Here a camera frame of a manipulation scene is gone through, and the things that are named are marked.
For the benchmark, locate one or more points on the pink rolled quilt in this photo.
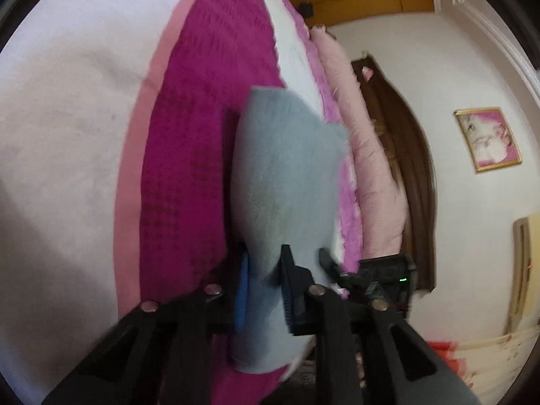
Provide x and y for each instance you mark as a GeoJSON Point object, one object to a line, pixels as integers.
{"type": "Point", "coordinates": [383, 208]}

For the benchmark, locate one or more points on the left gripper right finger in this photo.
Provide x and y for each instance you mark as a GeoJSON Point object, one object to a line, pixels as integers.
{"type": "Point", "coordinates": [366, 352]}

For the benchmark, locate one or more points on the floral purple bedspread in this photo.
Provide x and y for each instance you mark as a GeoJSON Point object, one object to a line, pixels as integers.
{"type": "Point", "coordinates": [118, 124]}

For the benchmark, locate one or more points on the framed wall picture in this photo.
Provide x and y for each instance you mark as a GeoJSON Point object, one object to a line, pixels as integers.
{"type": "Point", "coordinates": [489, 138]}

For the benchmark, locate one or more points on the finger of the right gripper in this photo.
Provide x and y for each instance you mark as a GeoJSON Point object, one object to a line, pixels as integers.
{"type": "Point", "coordinates": [331, 268]}

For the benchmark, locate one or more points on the small black bag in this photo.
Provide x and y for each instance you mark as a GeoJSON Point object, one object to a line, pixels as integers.
{"type": "Point", "coordinates": [305, 9]}

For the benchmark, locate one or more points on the grey pants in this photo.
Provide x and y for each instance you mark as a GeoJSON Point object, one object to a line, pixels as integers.
{"type": "Point", "coordinates": [284, 190]}

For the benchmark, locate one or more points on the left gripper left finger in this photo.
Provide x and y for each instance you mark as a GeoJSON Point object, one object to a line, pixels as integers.
{"type": "Point", "coordinates": [160, 353]}

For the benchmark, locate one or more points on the dark wooden headboard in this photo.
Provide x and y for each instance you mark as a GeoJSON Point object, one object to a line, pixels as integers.
{"type": "Point", "coordinates": [407, 151]}

